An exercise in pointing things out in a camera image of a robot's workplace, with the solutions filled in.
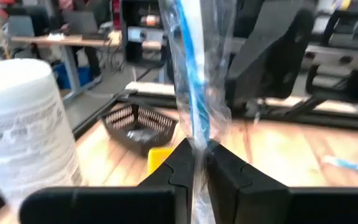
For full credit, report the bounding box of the black metal table frame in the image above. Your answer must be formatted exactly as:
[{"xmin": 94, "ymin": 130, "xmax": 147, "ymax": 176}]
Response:
[{"xmin": 0, "ymin": 88, "xmax": 358, "ymax": 222}]

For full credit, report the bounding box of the wooden office desk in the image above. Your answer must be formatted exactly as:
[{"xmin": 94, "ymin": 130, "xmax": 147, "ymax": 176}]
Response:
[{"xmin": 10, "ymin": 30, "xmax": 121, "ymax": 98}]

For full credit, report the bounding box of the person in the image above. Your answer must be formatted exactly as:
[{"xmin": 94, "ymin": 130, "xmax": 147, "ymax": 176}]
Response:
[{"xmin": 51, "ymin": 0, "xmax": 112, "ymax": 79}]

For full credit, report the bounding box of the black slotted plastic basket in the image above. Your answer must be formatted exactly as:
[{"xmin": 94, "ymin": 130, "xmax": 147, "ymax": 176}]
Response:
[{"xmin": 100, "ymin": 101, "xmax": 180, "ymax": 158}]

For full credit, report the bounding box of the wrapped light blue toothbrush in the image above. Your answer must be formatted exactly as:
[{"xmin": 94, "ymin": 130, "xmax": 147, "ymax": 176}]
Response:
[{"xmin": 323, "ymin": 155, "xmax": 358, "ymax": 179}]

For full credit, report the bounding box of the grey laptop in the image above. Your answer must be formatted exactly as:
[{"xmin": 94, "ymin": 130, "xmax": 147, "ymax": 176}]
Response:
[{"xmin": 63, "ymin": 10, "xmax": 100, "ymax": 40}]

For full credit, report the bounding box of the black cabinet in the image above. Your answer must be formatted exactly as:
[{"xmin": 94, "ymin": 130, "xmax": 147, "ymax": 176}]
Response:
[{"xmin": 120, "ymin": 0, "xmax": 168, "ymax": 65}]

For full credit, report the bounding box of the yellow slotted plastic basket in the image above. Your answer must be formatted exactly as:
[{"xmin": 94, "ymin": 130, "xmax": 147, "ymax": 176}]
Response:
[{"xmin": 147, "ymin": 146, "xmax": 176, "ymax": 175}]

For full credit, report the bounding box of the blue white toothbrush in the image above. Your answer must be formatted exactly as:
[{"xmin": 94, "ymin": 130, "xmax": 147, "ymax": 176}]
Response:
[{"xmin": 158, "ymin": 0, "xmax": 239, "ymax": 224}]

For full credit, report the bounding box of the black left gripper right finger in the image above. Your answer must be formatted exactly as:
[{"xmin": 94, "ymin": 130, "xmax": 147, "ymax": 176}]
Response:
[{"xmin": 208, "ymin": 139, "xmax": 358, "ymax": 224}]

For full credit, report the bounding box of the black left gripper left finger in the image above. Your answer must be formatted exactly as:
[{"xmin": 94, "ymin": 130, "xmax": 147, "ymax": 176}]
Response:
[{"xmin": 20, "ymin": 138, "xmax": 195, "ymax": 224}]

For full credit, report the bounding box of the blue floor bin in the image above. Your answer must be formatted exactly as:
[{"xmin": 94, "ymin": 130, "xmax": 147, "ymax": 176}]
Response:
[{"xmin": 53, "ymin": 63, "xmax": 94, "ymax": 91}]

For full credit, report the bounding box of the white wipes canister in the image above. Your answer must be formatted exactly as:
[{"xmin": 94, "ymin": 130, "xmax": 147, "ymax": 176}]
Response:
[{"xmin": 0, "ymin": 58, "xmax": 84, "ymax": 214}]

